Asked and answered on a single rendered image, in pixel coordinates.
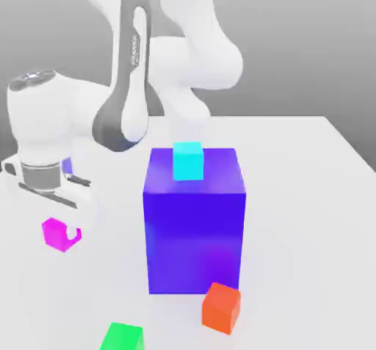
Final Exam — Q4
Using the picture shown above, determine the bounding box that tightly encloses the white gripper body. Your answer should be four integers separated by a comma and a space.
11, 179, 100, 231

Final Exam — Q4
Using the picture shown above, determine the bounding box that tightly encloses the small magenta cube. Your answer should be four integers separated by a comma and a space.
41, 216, 82, 253

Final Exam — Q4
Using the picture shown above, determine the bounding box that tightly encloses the small cyan cube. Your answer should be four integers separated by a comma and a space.
172, 141, 205, 182

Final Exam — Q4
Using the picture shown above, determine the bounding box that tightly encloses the small green cube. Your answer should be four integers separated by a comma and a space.
99, 322, 145, 350

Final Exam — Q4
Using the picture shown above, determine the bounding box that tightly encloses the small orange cube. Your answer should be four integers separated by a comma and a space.
201, 282, 242, 336

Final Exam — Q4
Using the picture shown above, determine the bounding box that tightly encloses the large blue box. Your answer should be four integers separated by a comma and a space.
142, 147, 247, 296

